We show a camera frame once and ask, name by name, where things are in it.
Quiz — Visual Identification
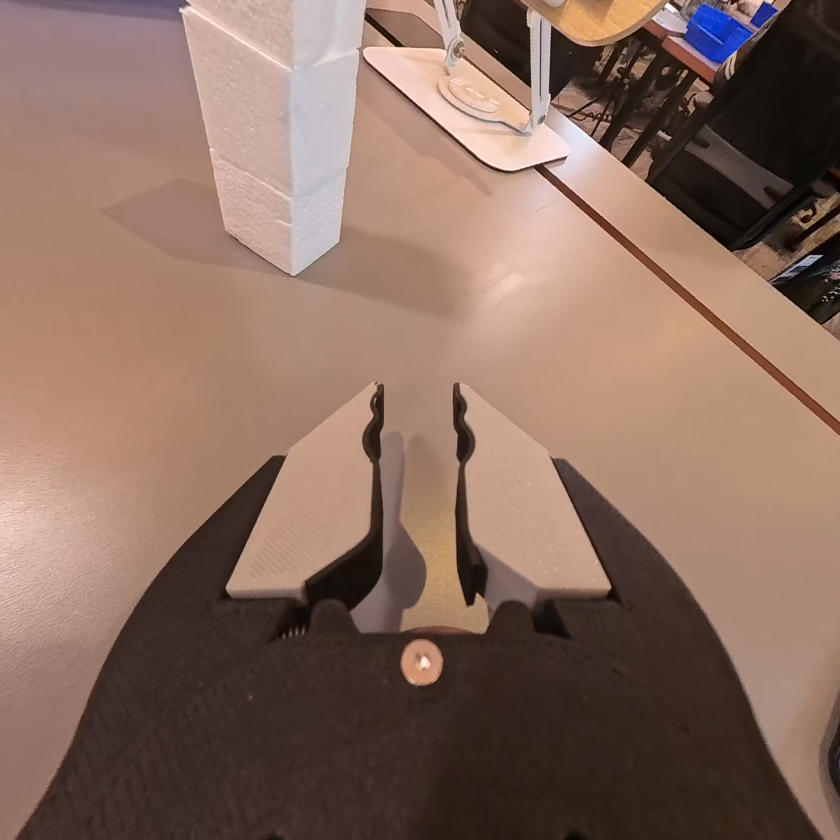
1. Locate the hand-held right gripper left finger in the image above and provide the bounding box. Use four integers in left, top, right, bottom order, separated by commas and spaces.
225, 382, 385, 608

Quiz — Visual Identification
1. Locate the white hard foam cube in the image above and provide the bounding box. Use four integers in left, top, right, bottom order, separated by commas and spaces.
209, 146, 347, 278
180, 8, 362, 199
187, 0, 366, 68

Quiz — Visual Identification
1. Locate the white wooden document stand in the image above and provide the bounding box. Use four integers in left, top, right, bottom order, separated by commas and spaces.
362, 0, 664, 175

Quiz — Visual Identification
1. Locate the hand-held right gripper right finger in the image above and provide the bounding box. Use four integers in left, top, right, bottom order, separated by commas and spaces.
453, 382, 613, 624

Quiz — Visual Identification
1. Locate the black floor cable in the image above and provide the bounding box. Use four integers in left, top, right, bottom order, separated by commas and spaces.
564, 85, 632, 133

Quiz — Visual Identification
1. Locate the black floor bag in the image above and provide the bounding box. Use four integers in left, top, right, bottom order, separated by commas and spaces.
771, 252, 840, 324

